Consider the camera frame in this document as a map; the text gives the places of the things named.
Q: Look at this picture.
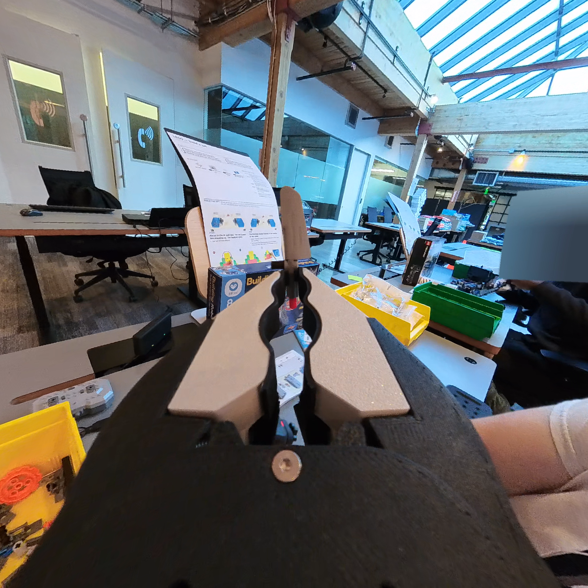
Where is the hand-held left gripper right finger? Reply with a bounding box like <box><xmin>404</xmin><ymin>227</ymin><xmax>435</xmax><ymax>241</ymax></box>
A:
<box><xmin>295</xmin><ymin>269</ymin><xmax>411</xmax><ymax>445</ymax></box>

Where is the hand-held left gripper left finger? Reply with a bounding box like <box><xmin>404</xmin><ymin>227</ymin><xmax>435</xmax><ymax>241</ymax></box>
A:
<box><xmin>168</xmin><ymin>271</ymin><xmax>282</xmax><ymax>444</ymax></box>

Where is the person's right forearm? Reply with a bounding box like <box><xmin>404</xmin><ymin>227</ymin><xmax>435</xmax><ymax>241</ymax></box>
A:
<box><xmin>473</xmin><ymin>399</ymin><xmax>588</xmax><ymax>498</ymax></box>

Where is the grey desk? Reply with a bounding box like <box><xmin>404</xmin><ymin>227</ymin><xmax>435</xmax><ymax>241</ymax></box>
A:
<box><xmin>0</xmin><ymin>312</ymin><xmax>498</xmax><ymax>460</ymax></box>

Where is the yellow plastic bin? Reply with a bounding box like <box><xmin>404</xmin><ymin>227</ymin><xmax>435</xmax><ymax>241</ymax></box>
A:
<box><xmin>335</xmin><ymin>281</ymin><xmax>431</xmax><ymax>346</ymax></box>
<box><xmin>0</xmin><ymin>402</ymin><xmax>86</xmax><ymax>588</ymax></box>

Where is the white instruction booklet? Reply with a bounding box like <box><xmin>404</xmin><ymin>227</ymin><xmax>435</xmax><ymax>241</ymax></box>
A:
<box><xmin>275</xmin><ymin>349</ymin><xmax>306</xmax><ymax>407</ymax></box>

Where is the black power adapter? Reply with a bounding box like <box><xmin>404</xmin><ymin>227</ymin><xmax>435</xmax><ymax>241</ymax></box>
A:
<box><xmin>132</xmin><ymin>311</ymin><xmax>174</xmax><ymax>358</ymax></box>

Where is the pile of clear plastic bags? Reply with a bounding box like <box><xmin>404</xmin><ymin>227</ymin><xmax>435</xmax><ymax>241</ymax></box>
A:
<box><xmin>356</xmin><ymin>274</ymin><xmax>414</xmax><ymax>320</ymax></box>

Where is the blue robot kit box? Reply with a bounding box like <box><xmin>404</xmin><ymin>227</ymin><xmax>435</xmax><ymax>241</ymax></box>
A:
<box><xmin>207</xmin><ymin>257</ymin><xmax>321</xmax><ymax>350</ymax></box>

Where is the black flat pad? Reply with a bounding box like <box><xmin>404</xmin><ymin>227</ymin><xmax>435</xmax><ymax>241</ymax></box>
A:
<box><xmin>86</xmin><ymin>322</ymin><xmax>198</xmax><ymax>378</ymax></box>

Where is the green plastic bin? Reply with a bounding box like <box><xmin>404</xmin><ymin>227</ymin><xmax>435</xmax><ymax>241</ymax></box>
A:
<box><xmin>412</xmin><ymin>281</ymin><xmax>505</xmax><ymax>341</ymax></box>

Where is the wooden sheet stand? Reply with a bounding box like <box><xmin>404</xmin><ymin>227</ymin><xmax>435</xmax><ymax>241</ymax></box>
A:
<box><xmin>185</xmin><ymin>207</ymin><xmax>217</xmax><ymax>322</ymax></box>

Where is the black cardboard box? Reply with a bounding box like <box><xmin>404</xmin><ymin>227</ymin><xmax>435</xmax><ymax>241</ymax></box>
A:
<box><xmin>402</xmin><ymin>236</ymin><xmax>447</xmax><ymax>287</ymax></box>

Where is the black office chair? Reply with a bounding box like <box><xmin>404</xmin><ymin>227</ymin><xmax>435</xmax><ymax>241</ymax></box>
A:
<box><xmin>38</xmin><ymin>165</ymin><xmax>159</xmax><ymax>303</ymax></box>
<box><xmin>358</xmin><ymin>206</ymin><xmax>392</xmax><ymax>267</ymax></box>

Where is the grey hexagonal controller block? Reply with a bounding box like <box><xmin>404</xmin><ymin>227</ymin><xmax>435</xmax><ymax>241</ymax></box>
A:
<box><xmin>32</xmin><ymin>378</ymin><xmax>115</xmax><ymax>419</ymax></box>

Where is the small office table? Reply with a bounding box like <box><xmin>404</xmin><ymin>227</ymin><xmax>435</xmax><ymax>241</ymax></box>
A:
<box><xmin>309</xmin><ymin>219</ymin><xmax>372</xmax><ymax>273</ymax></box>

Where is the black toy model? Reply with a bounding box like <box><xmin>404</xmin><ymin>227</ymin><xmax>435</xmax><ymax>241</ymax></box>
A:
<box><xmin>452</xmin><ymin>264</ymin><xmax>499</xmax><ymax>296</ymax></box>

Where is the white instruction sheet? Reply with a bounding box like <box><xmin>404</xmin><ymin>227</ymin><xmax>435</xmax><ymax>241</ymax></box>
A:
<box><xmin>164</xmin><ymin>130</ymin><xmax>285</xmax><ymax>268</ymax></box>
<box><xmin>387</xmin><ymin>192</ymin><xmax>422</xmax><ymax>262</ymax></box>

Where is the black laptop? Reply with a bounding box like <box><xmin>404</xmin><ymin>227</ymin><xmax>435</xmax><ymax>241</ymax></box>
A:
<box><xmin>122</xmin><ymin>207</ymin><xmax>187</xmax><ymax>227</ymax></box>

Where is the long grey office table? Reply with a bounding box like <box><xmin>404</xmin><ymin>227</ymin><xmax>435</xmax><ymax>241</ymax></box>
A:
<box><xmin>0</xmin><ymin>202</ymin><xmax>194</xmax><ymax>343</ymax></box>

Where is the black keyboard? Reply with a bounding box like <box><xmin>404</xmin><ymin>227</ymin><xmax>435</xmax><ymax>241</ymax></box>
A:
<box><xmin>28</xmin><ymin>203</ymin><xmax>115</xmax><ymax>215</ymax></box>

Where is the orange toy gear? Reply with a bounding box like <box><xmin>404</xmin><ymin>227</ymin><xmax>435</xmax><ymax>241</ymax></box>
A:
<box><xmin>0</xmin><ymin>465</ymin><xmax>43</xmax><ymax>505</ymax></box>

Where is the heap of dark toy parts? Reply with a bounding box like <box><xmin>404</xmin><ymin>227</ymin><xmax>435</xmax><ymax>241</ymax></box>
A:
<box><xmin>0</xmin><ymin>503</ymin><xmax>56</xmax><ymax>570</ymax></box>

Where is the white door with phone sign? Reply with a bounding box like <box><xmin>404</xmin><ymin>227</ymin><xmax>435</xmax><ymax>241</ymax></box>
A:
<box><xmin>102</xmin><ymin>50</ymin><xmax>176</xmax><ymax>211</ymax></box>
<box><xmin>0</xmin><ymin>9</ymin><xmax>92</xmax><ymax>205</ymax></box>

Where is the black toy bracket piece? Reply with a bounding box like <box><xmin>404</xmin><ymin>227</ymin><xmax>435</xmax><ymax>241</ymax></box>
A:
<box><xmin>42</xmin><ymin>456</ymin><xmax>76</xmax><ymax>502</ymax></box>

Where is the wooden post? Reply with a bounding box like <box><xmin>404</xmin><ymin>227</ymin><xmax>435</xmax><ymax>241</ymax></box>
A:
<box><xmin>258</xmin><ymin>0</ymin><xmax>298</xmax><ymax>187</ymax></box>
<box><xmin>400</xmin><ymin>133</ymin><xmax>429</xmax><ymax>203</ymax></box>

